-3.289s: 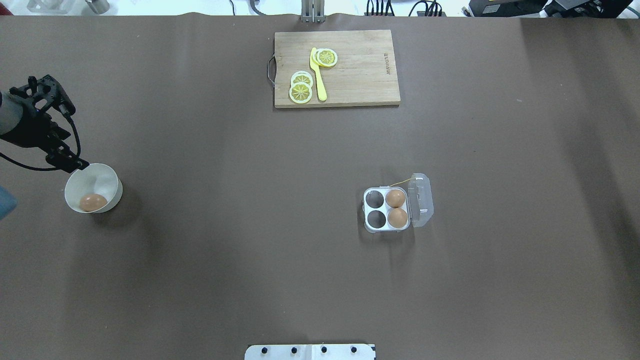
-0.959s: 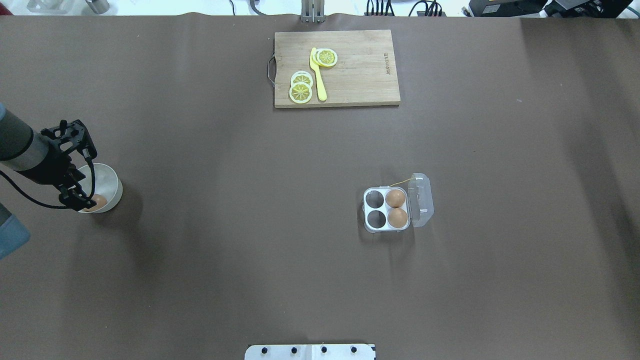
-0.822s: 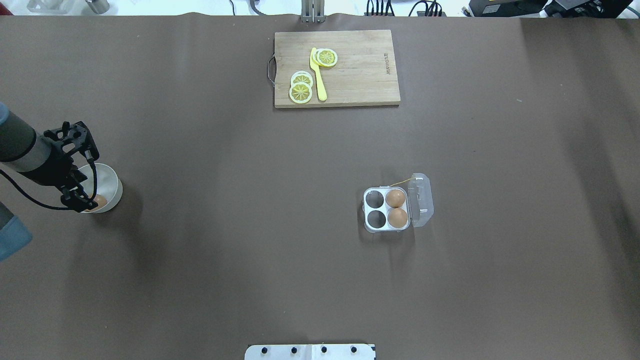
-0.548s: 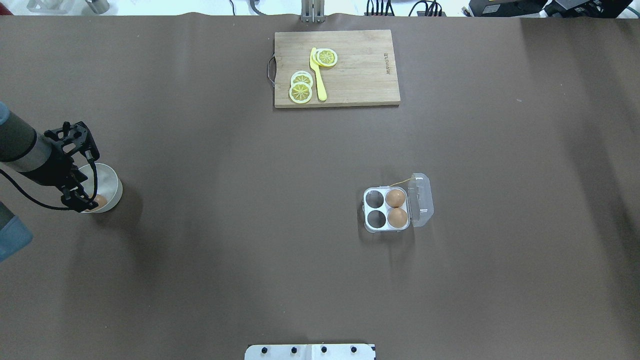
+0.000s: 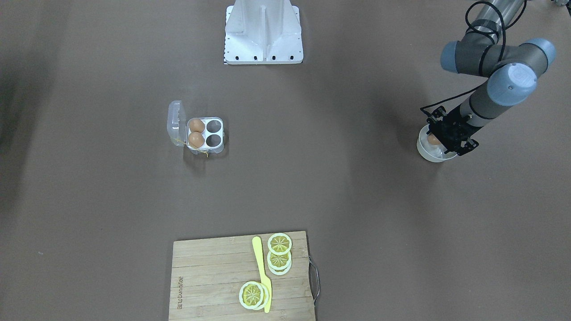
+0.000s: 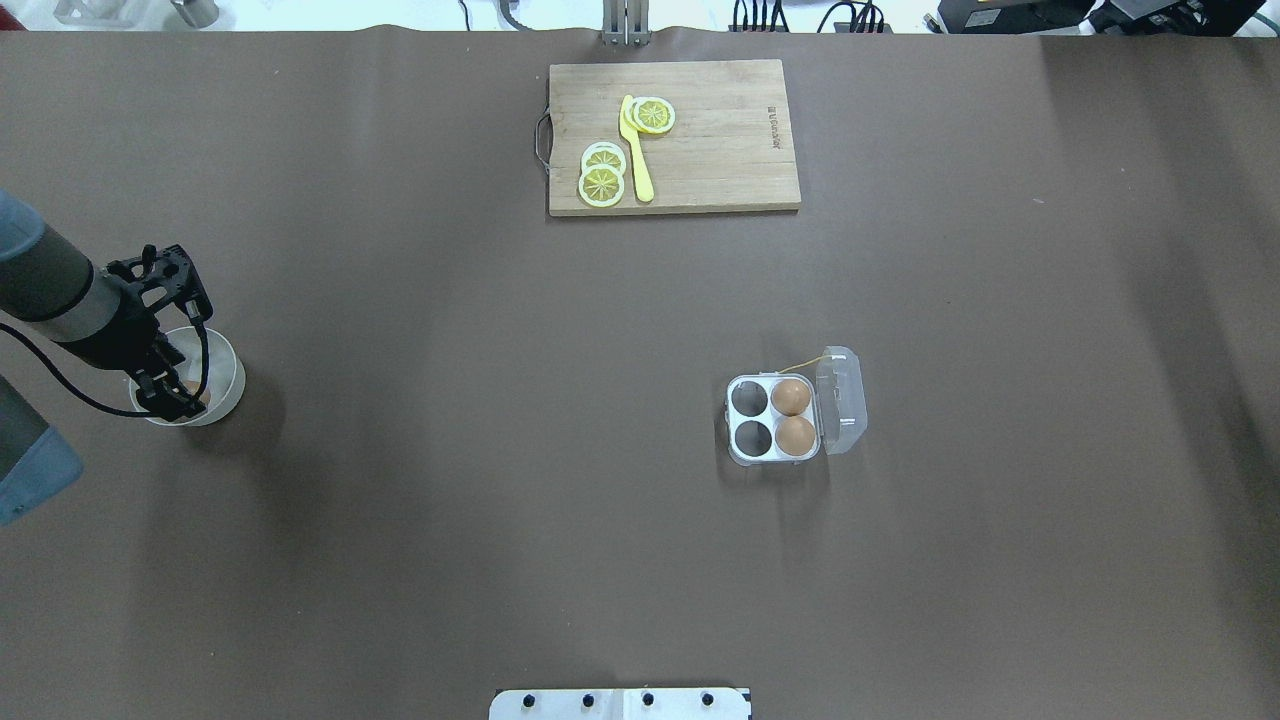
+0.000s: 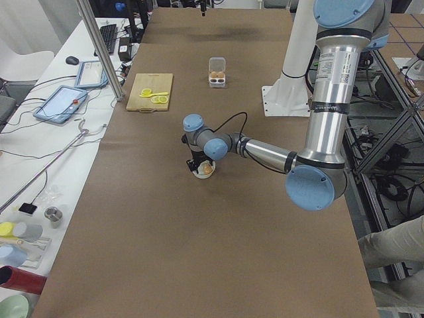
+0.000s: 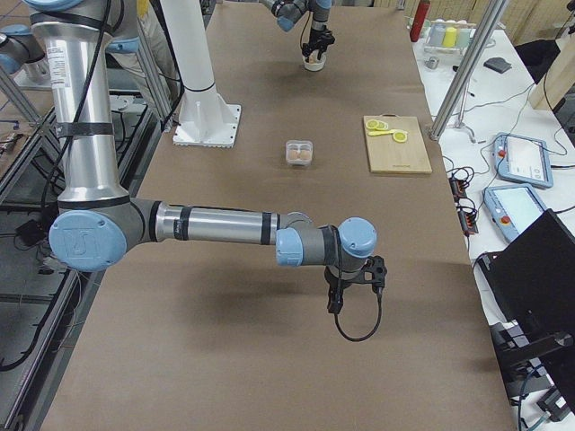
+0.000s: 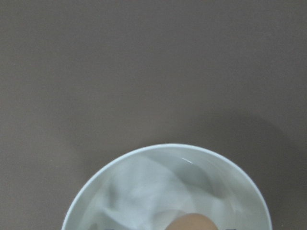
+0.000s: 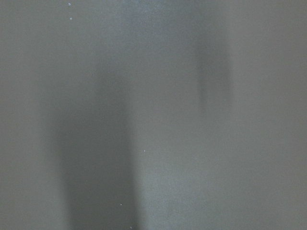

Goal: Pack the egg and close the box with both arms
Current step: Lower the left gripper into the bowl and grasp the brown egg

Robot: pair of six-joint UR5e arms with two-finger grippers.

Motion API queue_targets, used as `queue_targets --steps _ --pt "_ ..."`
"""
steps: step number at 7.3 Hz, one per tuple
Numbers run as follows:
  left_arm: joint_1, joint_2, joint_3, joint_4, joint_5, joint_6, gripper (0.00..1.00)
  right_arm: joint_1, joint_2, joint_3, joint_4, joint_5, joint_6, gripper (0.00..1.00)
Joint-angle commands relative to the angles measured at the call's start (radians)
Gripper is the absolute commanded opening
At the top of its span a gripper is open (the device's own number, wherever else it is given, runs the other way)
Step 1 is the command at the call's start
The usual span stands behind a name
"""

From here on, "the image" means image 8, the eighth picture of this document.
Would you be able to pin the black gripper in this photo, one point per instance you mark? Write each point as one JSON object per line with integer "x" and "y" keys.
{"x": 332, "y": 282}
{"x": 317, "y": 36}

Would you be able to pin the clear plastic egg box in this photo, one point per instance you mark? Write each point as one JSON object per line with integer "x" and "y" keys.
{"x": 299, "y": 152}

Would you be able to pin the white ceramic bowl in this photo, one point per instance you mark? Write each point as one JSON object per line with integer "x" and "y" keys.
{"x": 316, "y": 67}

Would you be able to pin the lemon slice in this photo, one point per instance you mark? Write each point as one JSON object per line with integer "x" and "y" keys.
{"x": 400, "y": 136}
{"x": 376, "y": 125}

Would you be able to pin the yellow plastic knife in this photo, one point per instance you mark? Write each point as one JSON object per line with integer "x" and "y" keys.
{"x": 380, "y": 132}

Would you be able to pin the red cylinder bottle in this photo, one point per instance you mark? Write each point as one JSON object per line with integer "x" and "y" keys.
{"x": 419, "y": 19}

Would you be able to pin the small metal cup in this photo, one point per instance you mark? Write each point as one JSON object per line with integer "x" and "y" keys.
{"x": 432, "y": 63}

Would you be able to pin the grey cup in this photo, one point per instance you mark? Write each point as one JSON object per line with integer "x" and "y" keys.
{"x": 437, "y": 34}

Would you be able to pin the wooden cutting board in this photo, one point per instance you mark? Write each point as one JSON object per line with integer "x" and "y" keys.
{"x": 386, "y": 156}

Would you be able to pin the yellow cup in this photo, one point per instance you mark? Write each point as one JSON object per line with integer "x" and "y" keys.
{"x": 450, "y": 37}

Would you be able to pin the light blue cup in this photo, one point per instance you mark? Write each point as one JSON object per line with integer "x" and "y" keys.
{"x": 463, "y": 37}

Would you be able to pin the blue teach pendant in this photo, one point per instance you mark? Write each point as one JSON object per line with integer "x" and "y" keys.
{"x": 522, "y": 159}
{"x": 513, "y": 208}

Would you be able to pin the white camera pillar base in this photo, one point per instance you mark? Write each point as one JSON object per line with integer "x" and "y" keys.
{"x": 205, "y": 119}

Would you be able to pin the aluminium frame post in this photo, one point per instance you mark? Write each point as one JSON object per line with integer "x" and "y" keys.
{"x": 451, "y": 111}

